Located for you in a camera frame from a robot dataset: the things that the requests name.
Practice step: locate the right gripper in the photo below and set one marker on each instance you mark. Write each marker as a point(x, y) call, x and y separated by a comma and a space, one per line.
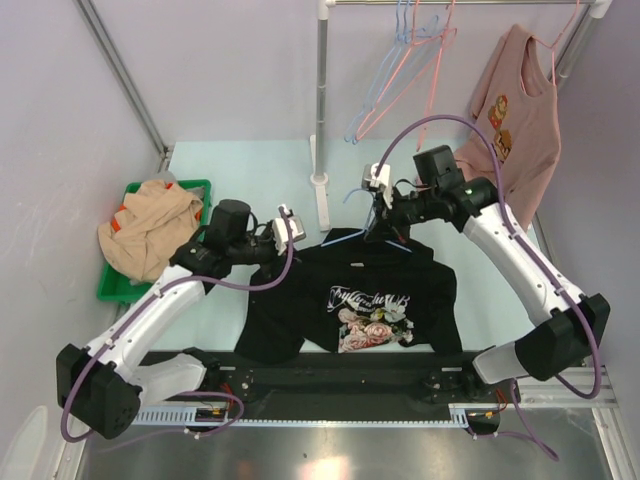
point(390, 218)

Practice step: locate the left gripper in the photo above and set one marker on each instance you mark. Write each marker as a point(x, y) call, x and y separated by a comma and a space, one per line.
point(274, 258)

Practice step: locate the black t-shirt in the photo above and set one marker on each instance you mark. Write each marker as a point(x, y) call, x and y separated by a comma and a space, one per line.
point(350, 295)

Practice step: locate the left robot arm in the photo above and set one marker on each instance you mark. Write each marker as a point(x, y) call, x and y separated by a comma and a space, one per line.
point(105, 384)

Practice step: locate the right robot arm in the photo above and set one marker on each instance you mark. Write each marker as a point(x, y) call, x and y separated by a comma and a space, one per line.
point(568, 324)

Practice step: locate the pink mario t-shirt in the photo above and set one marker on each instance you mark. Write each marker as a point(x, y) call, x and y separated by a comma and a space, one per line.
point(514, 105)

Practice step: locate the pink hanger holding shirt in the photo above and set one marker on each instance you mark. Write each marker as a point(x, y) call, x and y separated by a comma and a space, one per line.
point(553, 46)

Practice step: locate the beige garment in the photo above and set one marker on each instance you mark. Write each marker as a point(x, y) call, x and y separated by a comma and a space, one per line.
point(155, 224)

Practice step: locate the green plastic bin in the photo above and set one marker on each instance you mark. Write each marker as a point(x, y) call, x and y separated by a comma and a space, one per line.
point(115, 287)

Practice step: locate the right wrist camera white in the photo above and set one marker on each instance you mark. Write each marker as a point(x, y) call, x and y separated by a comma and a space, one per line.
point(376, 178)

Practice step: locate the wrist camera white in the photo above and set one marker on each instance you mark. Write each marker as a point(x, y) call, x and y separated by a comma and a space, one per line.
point(376, 178)
point(287, 229)

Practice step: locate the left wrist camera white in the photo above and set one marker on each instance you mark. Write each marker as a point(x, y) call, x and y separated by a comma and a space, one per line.
point(287, 229)

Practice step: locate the clothes rack metal frame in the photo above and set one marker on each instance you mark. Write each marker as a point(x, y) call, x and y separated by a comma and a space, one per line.
point(403, 47)

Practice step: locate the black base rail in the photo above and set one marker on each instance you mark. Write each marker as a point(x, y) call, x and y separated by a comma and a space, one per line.
point(358, 387)

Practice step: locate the aluminium corner post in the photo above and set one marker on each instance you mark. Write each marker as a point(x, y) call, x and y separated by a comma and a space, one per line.
point(113, 58)

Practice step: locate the white cable duct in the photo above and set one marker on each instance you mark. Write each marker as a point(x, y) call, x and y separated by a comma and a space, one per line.
point(192, 416)

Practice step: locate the pink wire hanger middle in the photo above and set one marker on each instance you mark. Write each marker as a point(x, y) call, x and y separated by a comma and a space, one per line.
point(443, 40)

